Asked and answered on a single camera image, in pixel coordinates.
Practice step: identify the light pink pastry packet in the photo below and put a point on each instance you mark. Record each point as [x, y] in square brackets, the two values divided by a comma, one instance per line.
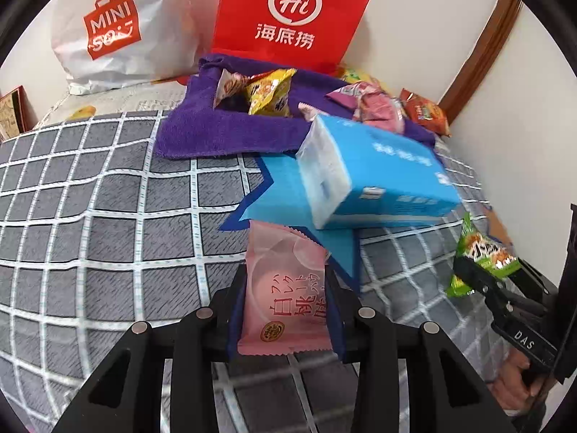
[284, 293]

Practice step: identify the pink bear print packet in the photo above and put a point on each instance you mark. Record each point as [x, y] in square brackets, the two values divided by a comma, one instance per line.
[230, 85]

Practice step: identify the pink zip bag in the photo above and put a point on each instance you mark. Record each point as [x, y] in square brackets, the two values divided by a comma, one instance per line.
[381, 112]

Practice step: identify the white peach print packet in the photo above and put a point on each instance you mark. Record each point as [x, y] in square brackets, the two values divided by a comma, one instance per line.
[311, 112]

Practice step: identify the grey checkered blanket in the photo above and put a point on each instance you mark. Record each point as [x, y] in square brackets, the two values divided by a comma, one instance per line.
[112, 234]

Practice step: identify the brown wooden door frame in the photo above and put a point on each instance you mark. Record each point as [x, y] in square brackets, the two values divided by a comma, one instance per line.
[487, 49]

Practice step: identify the small yellow snack packet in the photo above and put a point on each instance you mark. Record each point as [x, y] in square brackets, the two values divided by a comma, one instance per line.
[270, 94]

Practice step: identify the yellow chip bag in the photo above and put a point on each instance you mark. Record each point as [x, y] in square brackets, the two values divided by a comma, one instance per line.
[354, 76]

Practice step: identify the white plastic shopping bag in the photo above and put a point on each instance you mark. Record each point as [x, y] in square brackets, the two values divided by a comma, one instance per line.
[135, 31]

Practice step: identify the red paper bag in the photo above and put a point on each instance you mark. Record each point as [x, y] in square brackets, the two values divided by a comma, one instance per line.
[293, 9]

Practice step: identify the person's right hand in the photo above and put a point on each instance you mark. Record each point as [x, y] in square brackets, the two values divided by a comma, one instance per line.
[509, 388]

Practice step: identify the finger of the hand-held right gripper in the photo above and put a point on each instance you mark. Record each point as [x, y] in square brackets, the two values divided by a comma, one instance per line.
[534, 282]
[478, 277]

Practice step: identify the fruit print sheet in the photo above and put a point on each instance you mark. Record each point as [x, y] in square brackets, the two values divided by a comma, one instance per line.
[121, 99]

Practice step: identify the red framed picture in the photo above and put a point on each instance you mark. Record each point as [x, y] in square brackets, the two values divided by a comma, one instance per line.
[16, 112]

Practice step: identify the purple towel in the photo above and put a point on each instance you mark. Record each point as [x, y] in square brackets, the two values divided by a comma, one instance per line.
[203, 131]

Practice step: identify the green snack packet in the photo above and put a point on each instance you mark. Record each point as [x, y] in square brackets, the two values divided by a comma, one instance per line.
[482, 248]

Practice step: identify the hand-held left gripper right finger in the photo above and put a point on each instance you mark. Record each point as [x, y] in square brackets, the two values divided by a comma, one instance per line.
[339, 338]

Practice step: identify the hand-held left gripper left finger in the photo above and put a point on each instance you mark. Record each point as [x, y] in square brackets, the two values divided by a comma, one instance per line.
[233, 338]

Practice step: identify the orange chip bag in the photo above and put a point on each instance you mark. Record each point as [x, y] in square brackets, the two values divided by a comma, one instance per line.
[426, 112]

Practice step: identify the blue tissue box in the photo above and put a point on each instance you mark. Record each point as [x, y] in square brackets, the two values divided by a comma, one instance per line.
[374, 167]

